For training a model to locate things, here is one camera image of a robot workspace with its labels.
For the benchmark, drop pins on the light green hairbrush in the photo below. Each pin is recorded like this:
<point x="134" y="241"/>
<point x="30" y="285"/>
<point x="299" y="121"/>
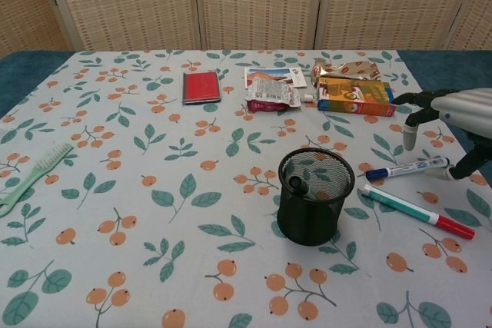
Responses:
<point x="34" y="174"/>

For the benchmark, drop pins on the green black-capped marker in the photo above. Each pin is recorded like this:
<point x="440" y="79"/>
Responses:
<point x="298" y="184"/>

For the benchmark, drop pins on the orange blue cardboard box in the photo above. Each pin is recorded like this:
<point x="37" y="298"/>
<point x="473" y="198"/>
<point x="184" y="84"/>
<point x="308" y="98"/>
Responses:
<point x="353" y="97"/>

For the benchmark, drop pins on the bamboo folding screen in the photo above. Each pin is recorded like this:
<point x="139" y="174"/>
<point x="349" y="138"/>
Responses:
<point x="253" y="1"/>

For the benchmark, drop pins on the red card wallet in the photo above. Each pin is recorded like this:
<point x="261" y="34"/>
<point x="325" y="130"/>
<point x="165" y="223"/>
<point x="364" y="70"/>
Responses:
<point x="201" y="87"/>

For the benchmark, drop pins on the black round cup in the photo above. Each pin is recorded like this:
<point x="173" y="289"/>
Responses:
<point x="311" y="224"/>

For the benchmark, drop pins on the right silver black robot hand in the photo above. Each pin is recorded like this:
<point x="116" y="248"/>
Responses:
<point x="465" y="107"/>

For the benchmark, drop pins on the red capped marker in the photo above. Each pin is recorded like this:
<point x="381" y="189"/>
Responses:
<point x="407" y="207"/>

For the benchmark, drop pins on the floral leaf berry tablecloth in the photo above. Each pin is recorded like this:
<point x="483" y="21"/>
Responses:
<point x="173" y="197"/>

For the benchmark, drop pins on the blue capped marker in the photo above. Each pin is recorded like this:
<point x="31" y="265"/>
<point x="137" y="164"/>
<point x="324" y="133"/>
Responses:
<point x="403" y="169"/>

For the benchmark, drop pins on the temple photo postcard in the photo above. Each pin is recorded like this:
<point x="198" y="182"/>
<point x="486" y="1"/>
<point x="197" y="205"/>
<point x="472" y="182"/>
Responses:
<point x="269" y="73"/>

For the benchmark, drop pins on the silver red snack pouch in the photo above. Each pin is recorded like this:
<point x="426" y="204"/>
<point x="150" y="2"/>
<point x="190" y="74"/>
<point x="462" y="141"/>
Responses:
<point x="269" y="93"/>

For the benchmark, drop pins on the crumpled gold red wrapper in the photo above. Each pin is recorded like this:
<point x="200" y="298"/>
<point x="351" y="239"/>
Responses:
<point x="346" y="70"/>

